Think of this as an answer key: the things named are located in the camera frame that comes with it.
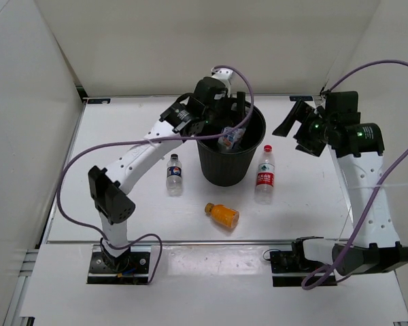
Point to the orange juice bottle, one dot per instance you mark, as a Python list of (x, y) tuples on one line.
[(222, 215)]

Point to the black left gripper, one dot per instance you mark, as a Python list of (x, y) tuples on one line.
[(229, 117)]

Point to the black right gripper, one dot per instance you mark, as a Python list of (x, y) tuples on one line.
[(298, 113)]

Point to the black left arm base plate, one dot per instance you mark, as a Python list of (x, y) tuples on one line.
[(134, 271)]

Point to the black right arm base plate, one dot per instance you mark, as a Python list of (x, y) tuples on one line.
[(286, 268)]

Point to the black plastic waste bin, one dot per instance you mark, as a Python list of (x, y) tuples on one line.
[(227, 169)]

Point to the aluminium frame rail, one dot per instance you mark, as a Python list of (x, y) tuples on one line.
[(184, 242)]

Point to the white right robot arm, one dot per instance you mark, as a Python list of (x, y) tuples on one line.
[(375, 246)]

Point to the clear Pepsi bottle black cap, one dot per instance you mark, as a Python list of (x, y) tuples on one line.
[(174, 176)]

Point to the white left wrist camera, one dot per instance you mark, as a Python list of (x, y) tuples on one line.
[(223, 74)]

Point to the red label water bottle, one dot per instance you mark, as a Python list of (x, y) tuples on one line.
[(265, 176)]

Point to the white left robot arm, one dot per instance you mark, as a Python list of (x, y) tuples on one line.
[(193, 114)]

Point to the clear bottle blue orange label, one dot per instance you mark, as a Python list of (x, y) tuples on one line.
[(230, 142)]

